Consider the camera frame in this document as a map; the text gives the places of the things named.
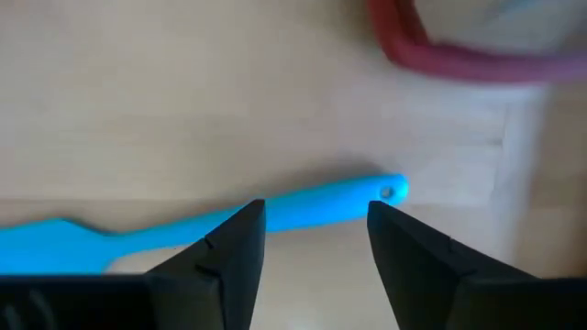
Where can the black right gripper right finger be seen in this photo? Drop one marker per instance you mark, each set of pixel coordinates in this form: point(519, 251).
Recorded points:
point(458, 293)

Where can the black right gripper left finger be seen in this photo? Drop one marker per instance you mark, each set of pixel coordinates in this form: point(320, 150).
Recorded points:
point(183, 293)

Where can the long teal spatula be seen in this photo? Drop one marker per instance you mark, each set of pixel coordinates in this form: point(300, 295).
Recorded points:
point(321, 206)

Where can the steel box grater red trim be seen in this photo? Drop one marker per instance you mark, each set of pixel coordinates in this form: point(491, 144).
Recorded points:
point(435, 59)

